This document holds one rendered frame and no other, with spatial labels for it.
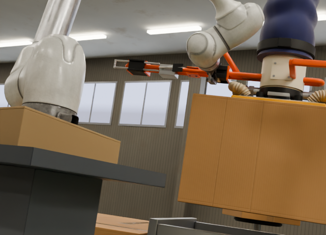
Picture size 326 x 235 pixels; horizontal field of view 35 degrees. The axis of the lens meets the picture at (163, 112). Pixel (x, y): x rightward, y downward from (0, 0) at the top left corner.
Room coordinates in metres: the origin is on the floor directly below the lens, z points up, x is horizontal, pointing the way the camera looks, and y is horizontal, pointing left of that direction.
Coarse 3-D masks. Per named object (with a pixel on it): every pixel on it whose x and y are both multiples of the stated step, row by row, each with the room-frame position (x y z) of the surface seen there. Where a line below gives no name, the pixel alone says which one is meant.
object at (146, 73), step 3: (129, 72) 2.18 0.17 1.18; (132, 72) 2.17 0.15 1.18; (135, 72) 2.16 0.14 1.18; (138, 72) 2.15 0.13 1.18; (141, 72) 2.14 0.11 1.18; (144, 72) 2.14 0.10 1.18; (147, 72) 2.16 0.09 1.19; (150, 72) 2.20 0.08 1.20; (141, 75) 2.20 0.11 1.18; (144, 75) 2.19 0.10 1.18; (147, 75) 2.18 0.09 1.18
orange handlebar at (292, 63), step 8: (296, 64) 1.73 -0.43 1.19; (304, 64) 1.72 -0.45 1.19; (312, 64) 1.71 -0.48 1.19; (320, 64) 1.70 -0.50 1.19; (152, 72) 2.17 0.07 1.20; (184, 72) 2.09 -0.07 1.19; (192, 72) 2.08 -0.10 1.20; (200, 72) 2.06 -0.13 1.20; (232, 72) 2.03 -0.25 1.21; (240, 72) 2.02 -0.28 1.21; (248, 80) 2.05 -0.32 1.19; (256, 80) 2.04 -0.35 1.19; (304, 80) 1.95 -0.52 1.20; (312, 80) 1.94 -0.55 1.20; (320, 80) 1.93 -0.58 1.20
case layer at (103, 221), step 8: (104, 216) 2.78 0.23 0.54; (112, 216) 2.90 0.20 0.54; (96, 224) 2.08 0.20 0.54; (104, 224) 2.15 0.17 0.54; (112, 224) 2.22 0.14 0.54; (120, 224) 2.29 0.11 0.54; (128, 224) 2.37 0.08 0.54; (136, 224) 2.45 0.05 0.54; (144, 224) 2.54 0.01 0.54; (96, 232) 1.97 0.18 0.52; (104, 232) 1.96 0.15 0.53; (112, 232) 1.95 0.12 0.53; (120, 232) 1.95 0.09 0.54; (128, 232) 1.94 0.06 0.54; (136, 232) 1.97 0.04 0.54; (144, 232) 2.02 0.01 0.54
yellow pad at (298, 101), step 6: (234, 96) 1.91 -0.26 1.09; (240, 96) 1.90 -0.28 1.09; (246, 96) 1.91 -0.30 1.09; (252, 96) 1.90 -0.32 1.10; (258, 96) 1.92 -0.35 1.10; (294, 96) 1.89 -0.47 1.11; (300, 96) 1.88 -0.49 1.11; (288, 102) 1.85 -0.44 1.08; (294, 102) 1.84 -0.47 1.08; (300, 102) 1.84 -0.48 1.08; (306, 102) 1.83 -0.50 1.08; (312, 102) 1.83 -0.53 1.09; (318, 102) 1.84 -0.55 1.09
